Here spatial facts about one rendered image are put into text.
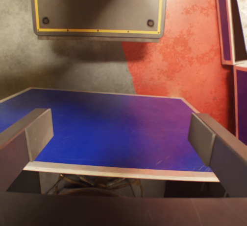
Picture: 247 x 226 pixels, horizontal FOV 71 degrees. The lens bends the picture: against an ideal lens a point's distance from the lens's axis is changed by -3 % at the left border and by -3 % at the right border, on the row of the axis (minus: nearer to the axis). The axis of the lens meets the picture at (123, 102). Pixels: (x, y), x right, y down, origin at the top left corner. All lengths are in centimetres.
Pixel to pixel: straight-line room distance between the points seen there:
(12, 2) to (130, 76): 97
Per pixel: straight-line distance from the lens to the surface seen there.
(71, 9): 106
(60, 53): 140
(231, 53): 137
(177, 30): 138
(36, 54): 147
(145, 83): 136
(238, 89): 137
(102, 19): 102
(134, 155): 54
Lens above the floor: 132
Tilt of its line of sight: 73 degrees down
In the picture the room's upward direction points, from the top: 179 degrees counter-clockwise
